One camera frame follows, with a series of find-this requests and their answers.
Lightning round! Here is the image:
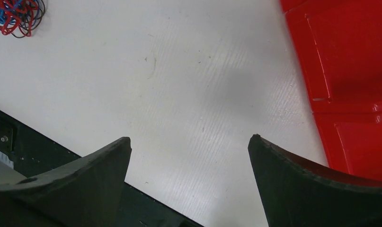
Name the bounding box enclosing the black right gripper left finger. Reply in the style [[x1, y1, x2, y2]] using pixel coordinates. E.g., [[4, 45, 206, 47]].
[[0, 137, 132, 227]]

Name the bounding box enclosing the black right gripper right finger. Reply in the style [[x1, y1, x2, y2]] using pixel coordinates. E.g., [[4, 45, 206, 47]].
[[248, 134, 382, 227]]

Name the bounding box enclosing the coloured wire bundle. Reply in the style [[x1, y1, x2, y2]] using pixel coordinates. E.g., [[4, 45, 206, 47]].
[[0, 0, 46, 39]]

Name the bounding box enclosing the red plastic bin row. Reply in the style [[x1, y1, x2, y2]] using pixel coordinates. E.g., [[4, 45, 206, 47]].
[[280, 0, 382, 181]]

